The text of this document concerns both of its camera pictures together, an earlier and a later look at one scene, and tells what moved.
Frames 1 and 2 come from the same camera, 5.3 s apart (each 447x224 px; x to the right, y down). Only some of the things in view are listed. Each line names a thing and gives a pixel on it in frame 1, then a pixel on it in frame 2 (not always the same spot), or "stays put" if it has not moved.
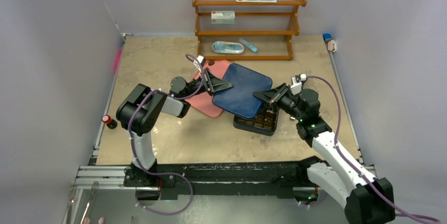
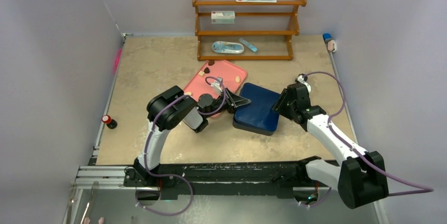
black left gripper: (214, 84) to (233, 101)
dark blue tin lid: (240, 99) to (259, 113)
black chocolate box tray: (264, 123) stays put
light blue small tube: (252, 48) stays put
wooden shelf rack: (302, 2) stays put
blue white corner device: (330, 42) stays put
